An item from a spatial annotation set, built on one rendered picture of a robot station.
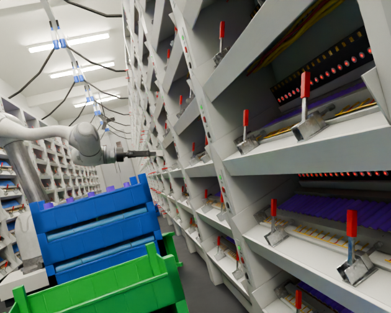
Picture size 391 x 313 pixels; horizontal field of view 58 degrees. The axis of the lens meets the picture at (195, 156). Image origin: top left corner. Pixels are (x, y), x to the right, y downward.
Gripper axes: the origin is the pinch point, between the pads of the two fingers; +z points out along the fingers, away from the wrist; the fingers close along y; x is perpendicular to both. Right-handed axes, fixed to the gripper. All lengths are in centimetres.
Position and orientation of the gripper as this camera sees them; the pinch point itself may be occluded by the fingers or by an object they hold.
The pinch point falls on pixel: (156, 153)
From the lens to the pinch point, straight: 183.9
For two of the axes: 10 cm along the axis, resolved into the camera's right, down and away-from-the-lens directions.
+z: 9.8, -0.4, 1.7
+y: 1.7, -0.6, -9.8
